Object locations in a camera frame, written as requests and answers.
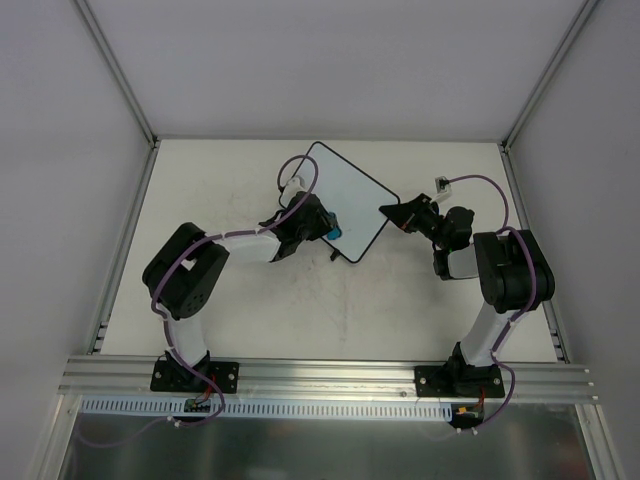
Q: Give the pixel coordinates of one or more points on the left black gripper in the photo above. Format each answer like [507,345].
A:
[316,220]

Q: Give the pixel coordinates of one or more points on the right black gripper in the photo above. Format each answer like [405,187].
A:
[412,215]

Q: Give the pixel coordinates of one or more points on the blue black whiteboard eraser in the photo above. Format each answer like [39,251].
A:
[335,232]

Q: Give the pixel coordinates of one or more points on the white whiteboard black frame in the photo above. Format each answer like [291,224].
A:
[344,189]

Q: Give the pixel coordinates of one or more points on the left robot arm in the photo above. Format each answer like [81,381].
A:
[182,275]

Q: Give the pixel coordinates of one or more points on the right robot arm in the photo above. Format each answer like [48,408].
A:
[514,279]

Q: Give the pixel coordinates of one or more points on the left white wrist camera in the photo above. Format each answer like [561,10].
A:
[291,189]

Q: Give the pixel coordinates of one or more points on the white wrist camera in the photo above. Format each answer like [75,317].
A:
[291,189]
[443,189]

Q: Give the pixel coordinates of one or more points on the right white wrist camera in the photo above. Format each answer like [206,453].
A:
[443,189]

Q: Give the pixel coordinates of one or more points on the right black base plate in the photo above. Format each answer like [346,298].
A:
[458,381]

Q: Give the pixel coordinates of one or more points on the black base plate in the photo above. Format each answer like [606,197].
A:
[458,381]
[169,376]

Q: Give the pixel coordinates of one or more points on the white slotted cable duct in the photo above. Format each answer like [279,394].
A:
[267,408]

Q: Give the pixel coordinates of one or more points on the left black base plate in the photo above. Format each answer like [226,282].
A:
[169,376]

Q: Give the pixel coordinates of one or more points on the right aluminium frame post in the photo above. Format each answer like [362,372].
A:
[569,38]

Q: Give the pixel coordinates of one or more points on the aluminium frame post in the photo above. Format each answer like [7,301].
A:
[569,38]
[96,32]

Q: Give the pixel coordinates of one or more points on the aluminium mounting rail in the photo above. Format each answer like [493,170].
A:
[552,383]

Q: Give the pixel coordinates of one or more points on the left aluminium frame post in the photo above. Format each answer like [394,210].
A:
[96,32]

